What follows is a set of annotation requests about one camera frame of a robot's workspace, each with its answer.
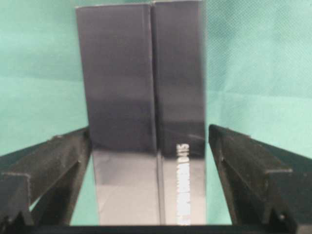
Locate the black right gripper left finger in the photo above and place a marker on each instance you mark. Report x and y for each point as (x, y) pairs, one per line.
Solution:
(40, 184)

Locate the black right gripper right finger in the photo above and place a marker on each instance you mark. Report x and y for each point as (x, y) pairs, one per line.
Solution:
(262, 184)

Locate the green table cloth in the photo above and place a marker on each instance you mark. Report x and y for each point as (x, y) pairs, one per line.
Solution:
(257, 66)

